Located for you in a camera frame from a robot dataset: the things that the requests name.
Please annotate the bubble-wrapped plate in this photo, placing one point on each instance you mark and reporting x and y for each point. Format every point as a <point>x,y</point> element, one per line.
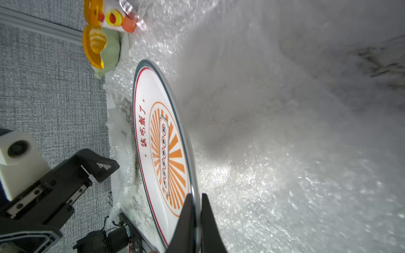
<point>165,155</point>

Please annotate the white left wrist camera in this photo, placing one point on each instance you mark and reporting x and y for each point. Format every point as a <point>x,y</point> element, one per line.
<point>21,162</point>

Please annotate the large orange bread loaf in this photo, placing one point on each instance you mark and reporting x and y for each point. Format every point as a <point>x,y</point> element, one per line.
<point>94,41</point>

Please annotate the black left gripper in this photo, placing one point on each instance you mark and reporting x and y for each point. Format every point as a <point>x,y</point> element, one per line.
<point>32,222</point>

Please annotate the green leaf-shaped bowl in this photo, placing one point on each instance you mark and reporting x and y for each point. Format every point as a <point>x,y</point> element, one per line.
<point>110,55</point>

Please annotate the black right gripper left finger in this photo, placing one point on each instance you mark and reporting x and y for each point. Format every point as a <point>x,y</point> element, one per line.
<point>183,238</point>

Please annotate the plate bubble wrap sheet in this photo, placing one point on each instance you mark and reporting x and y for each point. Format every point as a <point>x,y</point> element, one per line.
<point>296,114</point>

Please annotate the orange lidded snack cup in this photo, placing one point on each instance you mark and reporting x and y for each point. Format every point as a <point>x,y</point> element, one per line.
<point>109,14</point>

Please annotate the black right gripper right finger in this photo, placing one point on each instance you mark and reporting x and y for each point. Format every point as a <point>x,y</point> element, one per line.
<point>211,240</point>

